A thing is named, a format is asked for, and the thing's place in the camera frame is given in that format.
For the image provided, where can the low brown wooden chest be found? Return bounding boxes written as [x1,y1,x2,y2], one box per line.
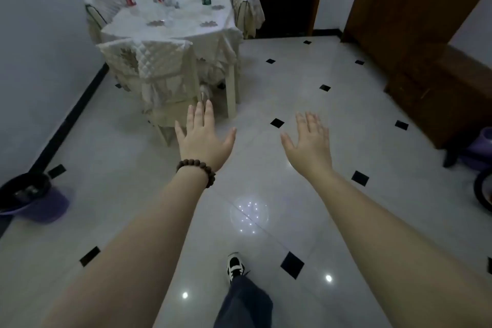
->
[384,44,492,150]

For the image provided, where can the black and white sneaker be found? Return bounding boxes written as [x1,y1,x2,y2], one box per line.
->
[225,253,247,284]

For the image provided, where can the dark blue jeans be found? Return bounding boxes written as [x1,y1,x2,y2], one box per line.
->
[213,276,274,328]

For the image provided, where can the white cloth-covered table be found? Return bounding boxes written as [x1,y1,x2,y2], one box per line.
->
[100,0,245,119]

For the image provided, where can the cream floral tablecloth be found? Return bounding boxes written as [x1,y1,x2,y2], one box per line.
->
[100,0,245,83]

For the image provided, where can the person's left forearm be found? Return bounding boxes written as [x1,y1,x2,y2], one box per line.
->
[40,170,212,328]

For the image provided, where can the chair with quilted cream cover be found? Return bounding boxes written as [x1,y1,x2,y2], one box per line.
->
[96,37,200,146]
[83,0,116,45]
[235,0,266,39]

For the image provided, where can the person's right hand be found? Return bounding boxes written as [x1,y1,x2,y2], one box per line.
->
[280,111,334,183]

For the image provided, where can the black frying pan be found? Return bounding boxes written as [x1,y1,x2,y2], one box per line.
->
[0,172,53,214]

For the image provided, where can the tall brown wooden cupboard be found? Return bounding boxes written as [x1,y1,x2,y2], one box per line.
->
[341,0,492,78]

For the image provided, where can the brown wooden bead bracelet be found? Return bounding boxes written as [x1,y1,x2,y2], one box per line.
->
[176,159,217,189]

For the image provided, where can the purple plastic basin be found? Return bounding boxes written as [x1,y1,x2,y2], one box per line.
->
[0,185,71,224]

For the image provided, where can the person's right forearm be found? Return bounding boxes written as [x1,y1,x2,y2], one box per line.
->
[309,170,492,328]

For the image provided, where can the person's left hand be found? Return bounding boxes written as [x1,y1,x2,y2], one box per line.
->
[174,99,237,173]

